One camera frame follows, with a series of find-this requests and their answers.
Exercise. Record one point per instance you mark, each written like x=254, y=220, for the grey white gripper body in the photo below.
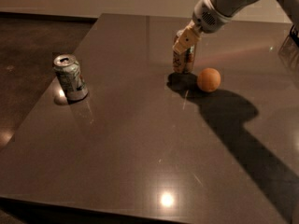
x=207, y=20

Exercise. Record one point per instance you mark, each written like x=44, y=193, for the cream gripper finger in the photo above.
x=197, y=38
x=185, y=37

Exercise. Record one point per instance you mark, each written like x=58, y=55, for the orange soda can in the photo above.
x=183, y=62

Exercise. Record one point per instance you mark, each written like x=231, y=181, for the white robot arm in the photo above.
x=231, y=7

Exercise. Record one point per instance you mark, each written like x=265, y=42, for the green and silver soda can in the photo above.
x=67, y=70

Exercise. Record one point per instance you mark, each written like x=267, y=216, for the orange fruit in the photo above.
x=209, y=79

